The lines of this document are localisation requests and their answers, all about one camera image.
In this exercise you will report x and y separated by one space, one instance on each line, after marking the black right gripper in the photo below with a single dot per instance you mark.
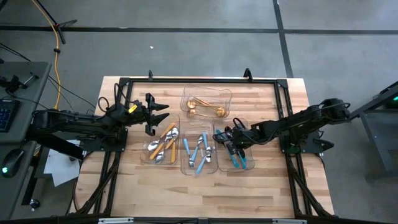
245 138

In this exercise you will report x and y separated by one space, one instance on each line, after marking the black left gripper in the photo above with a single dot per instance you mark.
133 115

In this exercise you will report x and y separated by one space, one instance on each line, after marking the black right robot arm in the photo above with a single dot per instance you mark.
295 119

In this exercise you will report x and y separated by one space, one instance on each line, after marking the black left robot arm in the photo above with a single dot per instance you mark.
71 119

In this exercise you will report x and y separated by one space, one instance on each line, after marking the yellow tape tag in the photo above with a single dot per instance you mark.
132 109

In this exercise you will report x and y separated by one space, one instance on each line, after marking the clear plastic bin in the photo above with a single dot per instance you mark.
205 91
250 161
146 158
186 171

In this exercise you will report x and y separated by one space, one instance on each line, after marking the white paper sheets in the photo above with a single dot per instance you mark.
59 169

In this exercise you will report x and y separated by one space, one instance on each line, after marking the black tripod stand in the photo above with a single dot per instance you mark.
61 34

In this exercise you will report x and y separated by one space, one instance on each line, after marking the grey side desk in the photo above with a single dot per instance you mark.
12 193
31 93

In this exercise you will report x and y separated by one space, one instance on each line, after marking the black desk clamp device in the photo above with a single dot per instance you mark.
14 83

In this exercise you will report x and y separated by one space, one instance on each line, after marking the black keyboard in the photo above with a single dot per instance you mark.
6 115

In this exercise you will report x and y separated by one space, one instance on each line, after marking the black caster wheel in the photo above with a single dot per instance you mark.
34 204

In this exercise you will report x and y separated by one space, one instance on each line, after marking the black computer mouse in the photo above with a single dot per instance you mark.
12 161

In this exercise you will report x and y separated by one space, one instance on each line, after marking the grey metal stand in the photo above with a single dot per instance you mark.
382 137

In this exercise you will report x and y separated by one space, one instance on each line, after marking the black box green light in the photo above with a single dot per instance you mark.
392 104

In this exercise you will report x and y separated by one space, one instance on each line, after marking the black table frame rail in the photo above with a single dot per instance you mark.
202 80

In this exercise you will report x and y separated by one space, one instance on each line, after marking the black horizontal frame beam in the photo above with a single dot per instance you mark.
199 221

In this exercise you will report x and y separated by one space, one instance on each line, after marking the silver metal bracket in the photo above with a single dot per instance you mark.
115 220
289 221

